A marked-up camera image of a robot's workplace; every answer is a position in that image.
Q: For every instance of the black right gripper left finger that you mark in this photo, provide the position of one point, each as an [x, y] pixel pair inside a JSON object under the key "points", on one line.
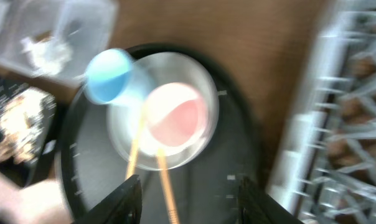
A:
{"points": [[122, 206]]}

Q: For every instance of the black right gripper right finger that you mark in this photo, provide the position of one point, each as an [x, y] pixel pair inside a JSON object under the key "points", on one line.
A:
{"points": [[257, 207]]}

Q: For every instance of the pink plastic cup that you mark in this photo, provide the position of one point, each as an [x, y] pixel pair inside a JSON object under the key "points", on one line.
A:
{"points": [[176, 114]]}

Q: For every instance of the peanut shell food scraps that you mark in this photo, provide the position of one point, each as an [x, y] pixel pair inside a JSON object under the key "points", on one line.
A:
{"points": [[21, 124]]}

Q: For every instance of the white tissue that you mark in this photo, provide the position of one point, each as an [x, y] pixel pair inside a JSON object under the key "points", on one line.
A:
{"points": [[48, 56]]}

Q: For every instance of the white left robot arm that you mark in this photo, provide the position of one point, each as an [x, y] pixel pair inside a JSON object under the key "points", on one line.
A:
{"points": [[42, 202]]}

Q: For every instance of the grey dishwasher rack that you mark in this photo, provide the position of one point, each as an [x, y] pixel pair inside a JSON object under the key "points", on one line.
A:
{"points": [[325, 171]]}

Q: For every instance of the left wooden chopstick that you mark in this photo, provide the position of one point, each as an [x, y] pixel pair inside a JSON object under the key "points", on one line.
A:
{"points": [[135, 144]]}

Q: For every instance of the wooden chopstick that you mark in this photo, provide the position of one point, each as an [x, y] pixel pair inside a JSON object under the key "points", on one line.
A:
{"points": [[135, 144], [167, 188]]}

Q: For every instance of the round black serving tray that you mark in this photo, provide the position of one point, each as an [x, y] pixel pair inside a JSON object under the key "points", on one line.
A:
{"points": [[206, 188]]}

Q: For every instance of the right wooden chopstick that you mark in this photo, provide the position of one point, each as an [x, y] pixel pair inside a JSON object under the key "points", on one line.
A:
{"points": [[167, 188]]}

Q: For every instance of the light grey plate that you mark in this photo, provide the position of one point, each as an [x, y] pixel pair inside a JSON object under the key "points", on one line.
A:
{"points": [[166, 68]]}

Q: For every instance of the blue plastic cup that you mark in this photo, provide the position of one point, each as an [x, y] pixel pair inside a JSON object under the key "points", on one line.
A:
{"points": [[107, 76]]}

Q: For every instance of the black rectangular tray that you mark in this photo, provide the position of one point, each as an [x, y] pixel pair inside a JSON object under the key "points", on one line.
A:
{"points": [[33, 171]]}

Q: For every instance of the clear plastic bin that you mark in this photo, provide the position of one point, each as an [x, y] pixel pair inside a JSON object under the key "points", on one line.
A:
{"points": [[54, 39]]}

